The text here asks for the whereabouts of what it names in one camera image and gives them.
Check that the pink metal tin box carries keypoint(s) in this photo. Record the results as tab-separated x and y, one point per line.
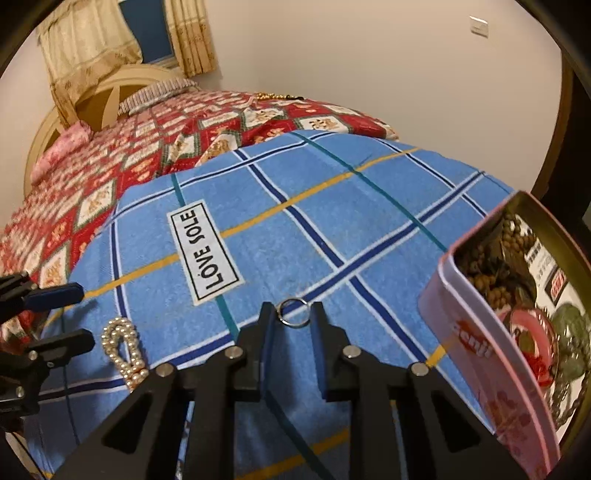
485	350

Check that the brown door frame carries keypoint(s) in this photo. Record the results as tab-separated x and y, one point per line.
554	129

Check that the pink bangle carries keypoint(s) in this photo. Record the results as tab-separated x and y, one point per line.
521	323

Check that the white light switch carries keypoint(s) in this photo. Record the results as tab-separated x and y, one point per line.
479	26

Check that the green jade bangle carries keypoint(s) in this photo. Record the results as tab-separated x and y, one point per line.
575	337

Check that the wide yellow curtain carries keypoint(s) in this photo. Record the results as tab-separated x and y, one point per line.
87	50

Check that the window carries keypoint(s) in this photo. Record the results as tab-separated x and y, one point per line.
147	32

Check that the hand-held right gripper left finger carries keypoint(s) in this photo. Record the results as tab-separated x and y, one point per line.
268	350

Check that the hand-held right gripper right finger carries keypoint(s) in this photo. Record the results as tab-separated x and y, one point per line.
318	350

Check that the red printed bedsheet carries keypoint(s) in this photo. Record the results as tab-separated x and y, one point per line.
115	175

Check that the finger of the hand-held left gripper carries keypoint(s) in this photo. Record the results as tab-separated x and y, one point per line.
55	295
64	346

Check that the narrow yellow curtain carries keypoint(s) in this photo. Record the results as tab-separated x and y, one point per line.
191	37

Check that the striped pillow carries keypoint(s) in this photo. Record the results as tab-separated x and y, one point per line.
157	94

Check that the white paper packet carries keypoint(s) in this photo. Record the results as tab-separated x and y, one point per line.
554	272

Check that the cream wooden headboard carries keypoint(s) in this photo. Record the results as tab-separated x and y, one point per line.
99	94

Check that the blue plaid towel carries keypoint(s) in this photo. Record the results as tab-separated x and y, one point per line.
323	194

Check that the pink pillow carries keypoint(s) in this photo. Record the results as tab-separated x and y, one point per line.
60	147

